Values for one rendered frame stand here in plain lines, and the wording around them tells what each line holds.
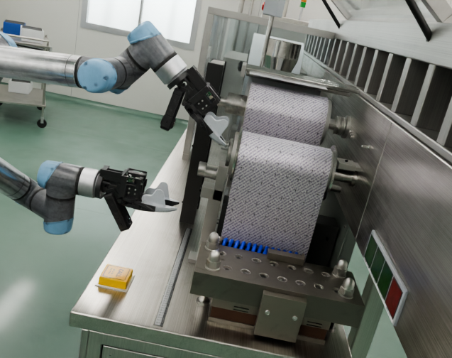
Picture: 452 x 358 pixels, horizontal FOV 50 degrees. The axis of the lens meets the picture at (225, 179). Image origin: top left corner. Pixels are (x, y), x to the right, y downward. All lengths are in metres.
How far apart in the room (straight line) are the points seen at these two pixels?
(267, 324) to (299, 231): 0.27
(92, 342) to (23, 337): 1.37
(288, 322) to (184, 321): 0.24
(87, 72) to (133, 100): 5.91
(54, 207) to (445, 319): 0.96
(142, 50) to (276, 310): 0.70
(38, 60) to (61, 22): 6.01
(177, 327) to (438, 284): 0.61
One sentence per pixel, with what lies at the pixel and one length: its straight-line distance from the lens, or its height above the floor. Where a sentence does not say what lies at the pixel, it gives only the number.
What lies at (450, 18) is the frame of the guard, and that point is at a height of 1.67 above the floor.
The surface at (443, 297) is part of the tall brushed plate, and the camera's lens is 0.78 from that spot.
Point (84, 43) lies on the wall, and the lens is 7.15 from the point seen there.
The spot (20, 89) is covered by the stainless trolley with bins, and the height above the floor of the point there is 0.30.
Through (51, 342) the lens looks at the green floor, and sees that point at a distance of 2.54.
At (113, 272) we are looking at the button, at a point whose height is 0.92.
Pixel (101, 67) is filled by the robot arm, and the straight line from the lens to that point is 1.14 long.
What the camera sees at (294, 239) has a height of 1.07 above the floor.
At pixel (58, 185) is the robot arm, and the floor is 1.10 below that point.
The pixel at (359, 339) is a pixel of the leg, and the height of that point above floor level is 0.72.
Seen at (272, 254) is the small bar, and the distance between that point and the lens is 1.26.
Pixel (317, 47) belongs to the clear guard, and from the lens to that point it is 2.24.
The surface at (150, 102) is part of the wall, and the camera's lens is 6.99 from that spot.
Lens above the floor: 1.60
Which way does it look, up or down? 19 degrees down
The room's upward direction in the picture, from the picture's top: 12 degrees clockwise
